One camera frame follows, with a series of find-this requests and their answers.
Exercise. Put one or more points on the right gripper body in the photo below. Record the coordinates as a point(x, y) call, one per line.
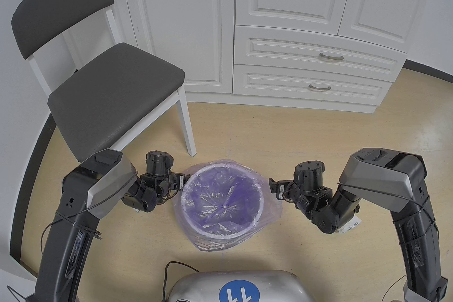
point(281, 191)

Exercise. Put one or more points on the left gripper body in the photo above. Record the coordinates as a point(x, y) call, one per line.
point(180, 182)

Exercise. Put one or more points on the purple plastic bag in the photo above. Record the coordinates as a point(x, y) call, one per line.
point(272, 212)

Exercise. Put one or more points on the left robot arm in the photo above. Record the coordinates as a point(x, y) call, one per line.
point(102, 180)

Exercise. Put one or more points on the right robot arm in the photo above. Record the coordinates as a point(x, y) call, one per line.
point(385, 173)

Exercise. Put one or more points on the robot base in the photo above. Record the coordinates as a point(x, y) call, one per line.
point(240, 284)

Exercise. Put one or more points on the white trash bin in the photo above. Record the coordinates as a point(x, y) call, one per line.
point(221, 235)

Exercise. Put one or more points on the crumpled white paper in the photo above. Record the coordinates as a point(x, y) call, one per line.
point(352, 226)

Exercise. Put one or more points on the grey and white chair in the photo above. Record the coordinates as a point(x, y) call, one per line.
point(116, 88)

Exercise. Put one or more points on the white wardrobe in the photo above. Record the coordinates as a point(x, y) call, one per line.
point(293, 10)

